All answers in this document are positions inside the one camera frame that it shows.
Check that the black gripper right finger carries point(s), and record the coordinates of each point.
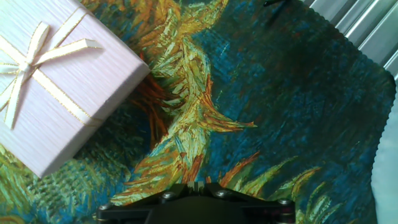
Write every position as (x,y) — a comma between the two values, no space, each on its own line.
(267,211)

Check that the pink ribboned gift box casing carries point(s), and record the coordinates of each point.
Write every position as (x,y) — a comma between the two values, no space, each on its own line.
(62,109)

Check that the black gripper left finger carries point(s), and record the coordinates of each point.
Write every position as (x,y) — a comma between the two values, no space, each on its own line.
(124,213)

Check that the sunflower painting cloth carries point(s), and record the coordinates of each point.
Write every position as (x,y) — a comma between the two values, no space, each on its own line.
(280,109)

